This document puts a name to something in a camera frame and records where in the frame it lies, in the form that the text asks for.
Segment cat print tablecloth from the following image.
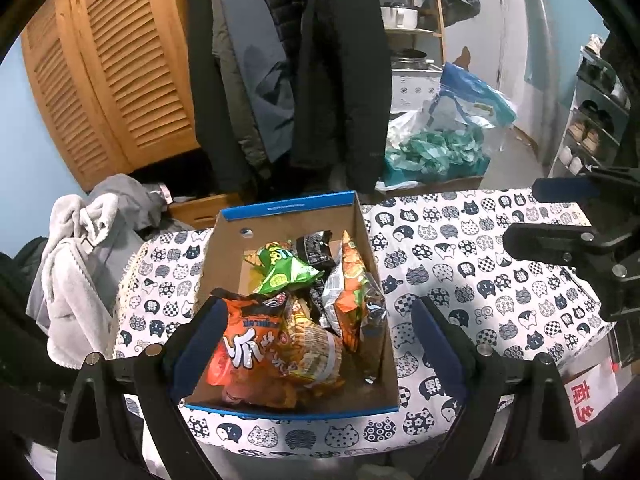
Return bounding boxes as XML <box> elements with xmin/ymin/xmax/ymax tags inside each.
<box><xmin>112</xmin><ymin>187</ymin><xmax>618</xmax><ymax>461</ymax></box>

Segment wooden drawer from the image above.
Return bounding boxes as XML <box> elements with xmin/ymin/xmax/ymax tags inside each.
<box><xmin>167</xmin><ymin>192</ymin><xmax>246</xmax><ymax>228</ymax></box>

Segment black coat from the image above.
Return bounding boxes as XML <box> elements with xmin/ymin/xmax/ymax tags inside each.
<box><xmin>290</xmin><ymin>0</ymin><xmax>393</xmax><ymax>193</ymax></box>

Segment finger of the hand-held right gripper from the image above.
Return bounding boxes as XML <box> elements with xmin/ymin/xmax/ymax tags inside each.
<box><xmin>531</xmin><ymin>165</ymin><xmax>640</xmax><ymax>226</ymax></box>
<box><xmin>502</xmin><ymin>222</ymin><xmax>640</xmax><ymax>321</ymax></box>

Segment white storage crate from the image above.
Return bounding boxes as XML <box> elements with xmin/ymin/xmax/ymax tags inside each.
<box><xmin>390</xmin><ymin>67</ymin><xmax>443</xmax><ymax>113</ymax></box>

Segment green pea snack bag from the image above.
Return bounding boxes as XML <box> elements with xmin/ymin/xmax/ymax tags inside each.
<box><xmin>243</xmin><ymin>242</ymin><xmax>326</xmax><ymax>296</ymax></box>

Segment white fleece robe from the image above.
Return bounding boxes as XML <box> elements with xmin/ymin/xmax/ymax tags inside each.
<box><xmin>25</xmin><ymin>192</ymin><xmax>121</xmax><ymax>366</ymax></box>

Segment blue plastic bag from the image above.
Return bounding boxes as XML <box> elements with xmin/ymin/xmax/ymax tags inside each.
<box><xmin>432</xmin><ymin>62</ymin><xmax>518</xmax><ymax>128</ymax></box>

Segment grey hoodie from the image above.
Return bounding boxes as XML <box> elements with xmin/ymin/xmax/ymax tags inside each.
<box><xmin>87</xmin><ymin>174</ymin><xmax>168</xmax><ymax>241</ymax></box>

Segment orange green rice cracker bag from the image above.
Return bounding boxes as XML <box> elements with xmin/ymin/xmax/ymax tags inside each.
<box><xmin>332</xmin><ymin>230</ymin><xmax>388</xmax><ymax>383</ymax></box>

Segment yellow long snack packet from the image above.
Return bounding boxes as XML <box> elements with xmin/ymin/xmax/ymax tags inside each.
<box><xmin>280</xmin><ymin>295</ymin><xmax>348</xmax><ymax>396</ymax></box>

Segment grey blue jacket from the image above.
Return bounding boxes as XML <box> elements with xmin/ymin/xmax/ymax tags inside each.
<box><xmin>212</xmin><ymin>0</ymin><xmax>296</xmax><ymax>163</ymax></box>

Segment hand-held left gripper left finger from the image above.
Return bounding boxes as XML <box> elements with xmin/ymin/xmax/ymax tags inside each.
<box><xmin>55</xmin><ymin>295</ymin><xmax>231</xmax><ymax>480</ymax></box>

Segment dark puffer jacket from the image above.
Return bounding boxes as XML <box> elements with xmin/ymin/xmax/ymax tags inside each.
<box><xmin>245</xmin><ymin>0</ymin><xmax>313</xmax><ymax>61</ymax></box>

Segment teal checked cloth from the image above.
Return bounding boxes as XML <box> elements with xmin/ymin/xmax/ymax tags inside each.
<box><xmin>385</xmin><ymin>127</ymin><xmax>486</xmax><ymax>176</ymax></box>

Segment white plastic bag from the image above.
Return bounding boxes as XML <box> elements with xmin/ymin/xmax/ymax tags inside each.
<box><xmin>387</xmin><ymin>110</ymin><xmax>441</xmax><ymax>151</ymax></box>

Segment wooden shelf rack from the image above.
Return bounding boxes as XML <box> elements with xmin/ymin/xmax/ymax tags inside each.
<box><xmin>370</xmin><ymin>0</ymin><xmax>446</xmax><ymax>68</ymax></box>

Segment wooden louvered cabinet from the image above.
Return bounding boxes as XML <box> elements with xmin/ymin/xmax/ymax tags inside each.
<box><xmin>20</xmin><ymin>0</ymin><xmax>201</xmax><ymax>193</ymax></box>

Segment dark metal pan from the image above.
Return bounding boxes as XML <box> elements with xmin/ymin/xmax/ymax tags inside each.
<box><xmin>392</xmin><ymin>49</ymin><xmax>436</xmax><ymax>68</ymax></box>

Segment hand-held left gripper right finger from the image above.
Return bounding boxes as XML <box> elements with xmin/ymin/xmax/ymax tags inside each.
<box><xmin>410</xmin><ymin>296</ymin><xmax>583</xmax><ymax>480</ymax></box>

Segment shoe rack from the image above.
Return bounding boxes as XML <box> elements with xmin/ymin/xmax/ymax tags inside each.
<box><xmin>555</xmin><ymin>45</ymin><xmax>631</xmax><ymax>176</ymax></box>

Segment blue cardboard box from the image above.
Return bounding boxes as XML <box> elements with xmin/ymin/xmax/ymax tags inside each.
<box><xmin>179</xmin><ymin>190</ymin><xmax>401</xmax><ymax>418</ymax></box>

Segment white pot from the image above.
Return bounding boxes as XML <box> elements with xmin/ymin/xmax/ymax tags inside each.
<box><xmin>381</xmin><ymin>2</ymin><xmax>420</xmax><ymax>28</ymax></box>

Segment dark green jacket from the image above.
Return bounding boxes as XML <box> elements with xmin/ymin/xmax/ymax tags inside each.
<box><xmin>185</xmin><ymin>0</ymin><xmax>261</xmax><ymax>196</ymax></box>

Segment orange chip bag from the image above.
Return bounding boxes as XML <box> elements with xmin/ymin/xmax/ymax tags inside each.
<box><xmin>202</xmin><ymin>287</ymin><xmax>301</xmax><ymax>401</ymax></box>

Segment white bag red print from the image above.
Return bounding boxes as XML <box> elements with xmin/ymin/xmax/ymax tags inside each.
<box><xmin>562</xmin><ymin>357</ymin><xmax>621</xmax><ymax>431</ymax></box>

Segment black white snack packet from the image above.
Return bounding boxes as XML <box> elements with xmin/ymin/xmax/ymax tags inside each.
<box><xmin>307</xmin><ymin>265</ymin><xmax>346</xmax><ymax>336</ymax></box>

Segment white door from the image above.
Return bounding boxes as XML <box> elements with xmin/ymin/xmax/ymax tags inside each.
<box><xmin>497</xmin><ymin>0</ymin><xmax>546</xmax><ymax>156</ymax></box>

